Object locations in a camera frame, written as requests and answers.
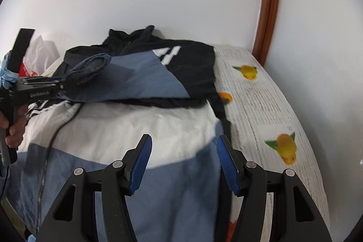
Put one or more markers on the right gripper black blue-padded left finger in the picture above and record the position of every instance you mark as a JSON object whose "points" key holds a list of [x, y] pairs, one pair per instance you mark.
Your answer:
{"points": [[72, 216]]}

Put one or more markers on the fruit-print white tablecloth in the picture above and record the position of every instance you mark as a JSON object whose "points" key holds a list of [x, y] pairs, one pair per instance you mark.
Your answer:
{"points": [[264, 126]]}

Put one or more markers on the white plastic bag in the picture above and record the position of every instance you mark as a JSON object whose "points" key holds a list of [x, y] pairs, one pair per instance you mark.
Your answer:
{"points": [[40, 56]]}

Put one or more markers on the black white blue jacket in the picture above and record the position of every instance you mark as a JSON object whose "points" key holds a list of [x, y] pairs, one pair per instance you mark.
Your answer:
{"points": [[128, 86]]}

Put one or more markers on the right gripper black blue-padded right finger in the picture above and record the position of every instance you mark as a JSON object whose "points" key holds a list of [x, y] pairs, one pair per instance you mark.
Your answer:
{"points": [[295, 216]]}

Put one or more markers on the brown wooden door frame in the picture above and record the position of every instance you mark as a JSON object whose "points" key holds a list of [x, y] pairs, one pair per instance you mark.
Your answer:
{"points": [[265, 29]]}

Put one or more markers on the person's left hand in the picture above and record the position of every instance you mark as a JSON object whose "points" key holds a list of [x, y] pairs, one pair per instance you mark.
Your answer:
{"points": [[17, 130]]}

